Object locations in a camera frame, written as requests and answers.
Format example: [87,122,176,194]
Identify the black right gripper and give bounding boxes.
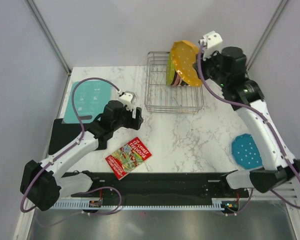
[193,46,229,88]

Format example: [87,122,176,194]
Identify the wire dish rack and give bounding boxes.
[144,51,204,114]

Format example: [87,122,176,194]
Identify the orange polka dot plate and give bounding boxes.
[170,40,203,88]

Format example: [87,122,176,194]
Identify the pink polka dot plate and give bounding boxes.
[171,72,183,86]

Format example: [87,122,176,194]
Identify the green polka dot plate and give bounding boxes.
[165,53,176,86]

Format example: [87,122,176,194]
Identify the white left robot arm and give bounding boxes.
[20,100,143,211]

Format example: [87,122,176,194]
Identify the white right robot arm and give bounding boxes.
[193,44,300,197]

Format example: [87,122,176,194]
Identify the red children's book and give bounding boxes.
[105,137,152,181]

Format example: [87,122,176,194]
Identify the teal cutting board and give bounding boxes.
[63,80,115,124]

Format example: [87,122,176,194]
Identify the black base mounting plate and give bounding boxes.
[73,172,249,206]

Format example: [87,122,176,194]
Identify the black mat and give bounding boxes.
[48,118,108,156]

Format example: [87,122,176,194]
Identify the blue polka dot plate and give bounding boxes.
[231,133,263,170]

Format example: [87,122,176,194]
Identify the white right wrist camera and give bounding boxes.
[198,31,223,61]

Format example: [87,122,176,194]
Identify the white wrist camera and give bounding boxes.
[116,90,135,106]
[198,31,223,61]

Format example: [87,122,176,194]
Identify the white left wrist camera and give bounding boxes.
[116,90,135,106]

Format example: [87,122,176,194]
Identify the white slotted cable duct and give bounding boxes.
[51,198,225,211]

